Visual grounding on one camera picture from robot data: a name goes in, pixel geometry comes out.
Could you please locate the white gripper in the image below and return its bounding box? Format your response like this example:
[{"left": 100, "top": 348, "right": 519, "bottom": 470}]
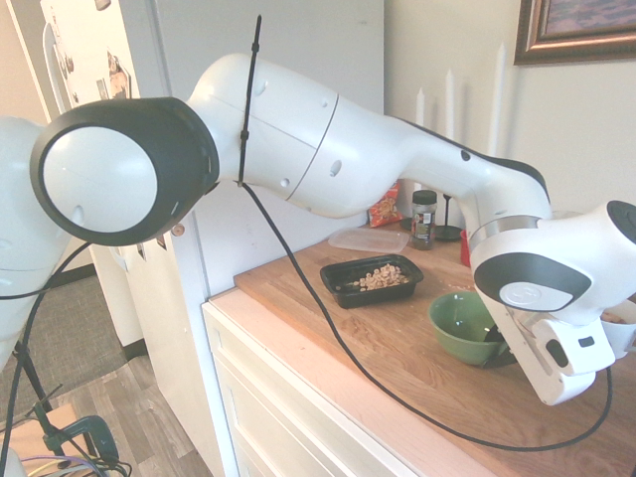
[{"left": 480, "top": 300, "right": 597, "bottom": 406}]

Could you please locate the green ceramic bowl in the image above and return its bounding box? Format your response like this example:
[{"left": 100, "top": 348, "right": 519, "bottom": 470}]
[{"left": 428, "top": 291, "right": 508, "bottom": 368}]

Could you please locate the ring cereal pile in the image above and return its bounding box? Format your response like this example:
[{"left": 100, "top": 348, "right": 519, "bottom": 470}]
[{"left": 337, "top": 264, "right": 411, "bottom": 292}]

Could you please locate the large plain white cup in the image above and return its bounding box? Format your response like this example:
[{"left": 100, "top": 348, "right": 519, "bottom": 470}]
[{"left": 598, "top": 297, "right": 636, "bottom": 362}]

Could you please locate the spice jar with black cap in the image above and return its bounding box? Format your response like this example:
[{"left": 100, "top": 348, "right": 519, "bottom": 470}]
[{"left": 410, "top": 189, "right": 439, "bottom": 251}]

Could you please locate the black plastic food container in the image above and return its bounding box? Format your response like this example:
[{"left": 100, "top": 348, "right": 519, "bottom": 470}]
[{"left": 319, "top": 253, "right": 425, "bottom": 310}]

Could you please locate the clear plastic container lid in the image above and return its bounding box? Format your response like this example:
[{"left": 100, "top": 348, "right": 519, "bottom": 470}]
[{"left": 327, "top": 227, "right": 411, "bottom": 253}]

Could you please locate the orange snack bag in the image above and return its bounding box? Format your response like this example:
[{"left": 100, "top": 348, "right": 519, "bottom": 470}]
[{"left": 367, "top": 181, "right": 403, "bottom": 230}]

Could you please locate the white drawer cabinet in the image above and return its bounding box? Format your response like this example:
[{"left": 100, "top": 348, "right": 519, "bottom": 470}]
[{"left": 201, "top": 290, "right": 498, "bottom": 477}]

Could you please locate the white refrigerator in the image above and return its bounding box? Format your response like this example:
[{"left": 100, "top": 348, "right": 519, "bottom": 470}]
[{"left": 9, "top": 0, "right": 387, "bottom": 477}]

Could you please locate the dark green clamp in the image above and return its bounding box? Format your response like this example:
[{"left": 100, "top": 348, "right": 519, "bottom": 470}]
[{"left": 42, "top": 414, "right": 121, "bottom": 466}]

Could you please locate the robot mounting table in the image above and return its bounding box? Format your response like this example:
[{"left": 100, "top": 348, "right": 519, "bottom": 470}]
[{"left": 7, "top": 401, "right": 77, "bottom": 451}]

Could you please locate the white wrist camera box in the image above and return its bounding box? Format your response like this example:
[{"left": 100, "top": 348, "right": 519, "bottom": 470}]
[{"left": 532, "top": 317, "right": 618, "bottom": 378}]

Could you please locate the dark wood picture frame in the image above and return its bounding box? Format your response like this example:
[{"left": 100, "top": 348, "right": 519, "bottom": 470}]
[{"left": 514, "top": 0, "right": 636, "bottom": 67}]

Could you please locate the black camera stand pole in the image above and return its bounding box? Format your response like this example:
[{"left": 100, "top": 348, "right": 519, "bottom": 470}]
[{"left": 12, "top": 342, "right": 64, "bottom": 429}]

